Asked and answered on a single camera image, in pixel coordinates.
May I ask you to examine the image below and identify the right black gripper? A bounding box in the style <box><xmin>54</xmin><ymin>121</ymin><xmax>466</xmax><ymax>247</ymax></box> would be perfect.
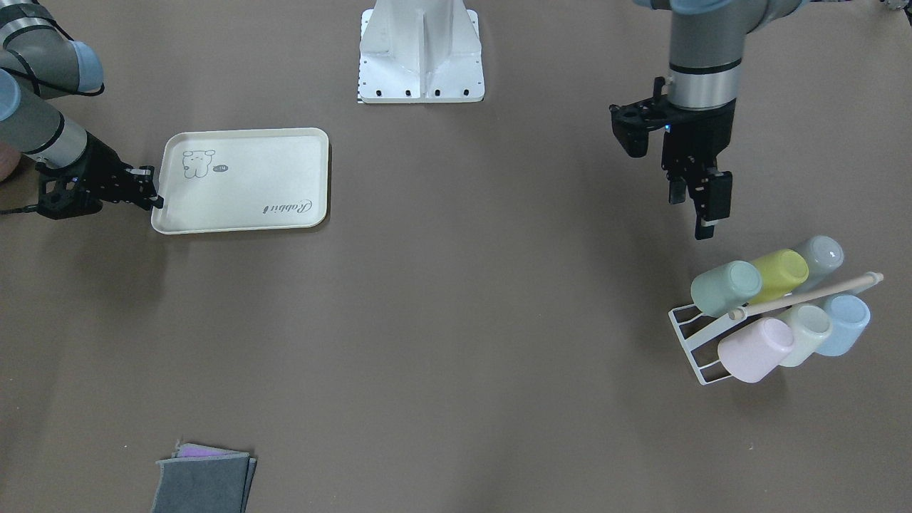
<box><xmin>36</xmin><ymin>133</ymin><xmax>164</xmax><ymax>220</ymax></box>

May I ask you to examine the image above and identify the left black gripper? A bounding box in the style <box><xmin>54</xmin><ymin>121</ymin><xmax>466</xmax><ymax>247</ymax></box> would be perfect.
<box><xmin>609</xmin><ymin>77</ymin><xmax>736</xmax><ymax>240</ymax></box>

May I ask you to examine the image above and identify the cream rabbit tray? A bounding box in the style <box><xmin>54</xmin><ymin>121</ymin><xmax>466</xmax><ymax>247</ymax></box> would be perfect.
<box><xmin>151</xmin><ymin>128</ymin><xmax>331</xmax><ymax>236</ymax></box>

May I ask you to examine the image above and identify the mint green cup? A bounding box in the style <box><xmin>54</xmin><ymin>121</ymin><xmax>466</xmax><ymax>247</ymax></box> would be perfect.
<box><xmin>690</xmin><ymin>260</ymin><xmax>762</xmax><ymax>318</ymax></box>

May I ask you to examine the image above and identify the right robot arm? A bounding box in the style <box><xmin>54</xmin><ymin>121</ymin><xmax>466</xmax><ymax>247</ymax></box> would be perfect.
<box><xmin>1</xmin><ymin>1</ymin><xmax>164</xmax><ymax>220</ymax></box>

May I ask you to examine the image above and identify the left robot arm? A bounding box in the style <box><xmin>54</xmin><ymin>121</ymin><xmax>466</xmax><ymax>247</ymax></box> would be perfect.
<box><xmin>610</xmin><ymin>1</ymin><xmax>802</xmax><ymax>240</ymax></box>

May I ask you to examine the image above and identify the yellow cup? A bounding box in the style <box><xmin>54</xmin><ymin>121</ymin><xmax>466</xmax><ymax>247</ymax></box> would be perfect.
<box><xmin>749</xmin><ymin>248</ymin><xmax>810</xmax><ymax>304</ymax></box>

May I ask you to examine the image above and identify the grey cup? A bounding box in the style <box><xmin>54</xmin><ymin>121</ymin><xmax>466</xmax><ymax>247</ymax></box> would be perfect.
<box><xmin>791</xmin><ymin>236</ymin><xmax>846</xmax><ymax>294</ymax></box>

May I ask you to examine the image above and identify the pink cup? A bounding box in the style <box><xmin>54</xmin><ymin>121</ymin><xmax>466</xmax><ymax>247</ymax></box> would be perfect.
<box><xmin>717</xmin><ymin>318</ymin><xmax>795</xmax><ymax>383</ymax></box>

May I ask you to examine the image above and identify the white cup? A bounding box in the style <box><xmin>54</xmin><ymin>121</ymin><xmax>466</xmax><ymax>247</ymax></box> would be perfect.
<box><xmin>775</xmin><ymin>303</ymin><xmax>834</xmax><ymax>368</ymax></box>

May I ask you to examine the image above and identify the light blue cup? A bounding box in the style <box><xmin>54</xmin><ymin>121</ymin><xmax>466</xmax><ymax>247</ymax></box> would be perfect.
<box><xmin>815</xmin><ymin>294</ymin><xmax>871</xmax><ymax>357</ymax></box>

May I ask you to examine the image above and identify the pink ice bowl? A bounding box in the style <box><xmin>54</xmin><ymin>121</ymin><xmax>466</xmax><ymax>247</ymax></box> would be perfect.
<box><xmin>0</xmin><ymin>142</ymin><xmax>21</xmax><ymax>182</ymax></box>

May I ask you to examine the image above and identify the purple cloth under grey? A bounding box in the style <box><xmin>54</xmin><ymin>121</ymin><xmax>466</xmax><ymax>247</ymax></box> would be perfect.
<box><xmin>173</xmin><ymin>442</ymin><xmax>240</xmax><ymax>458</ymax></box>

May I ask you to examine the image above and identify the grey folded cloth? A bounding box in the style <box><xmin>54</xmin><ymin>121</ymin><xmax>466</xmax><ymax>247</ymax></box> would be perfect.
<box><xmin>150</xmin><ymin>452</ymin><xmax>258</xmax><ymax>512</ymax></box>

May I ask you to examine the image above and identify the white wire cup rack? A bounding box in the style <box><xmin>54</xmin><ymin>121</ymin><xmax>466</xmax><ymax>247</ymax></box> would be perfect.
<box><xmin>668</xmin><ymin>271</ymin><xmax>885</xmax><ymax>385</ymax></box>

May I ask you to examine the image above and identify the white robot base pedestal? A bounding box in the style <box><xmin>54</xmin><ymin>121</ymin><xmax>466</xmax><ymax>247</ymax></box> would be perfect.
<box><xmin>356</xmin><ymin>1</ymin><xmax>486</xmax><ymax>105</ymax></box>

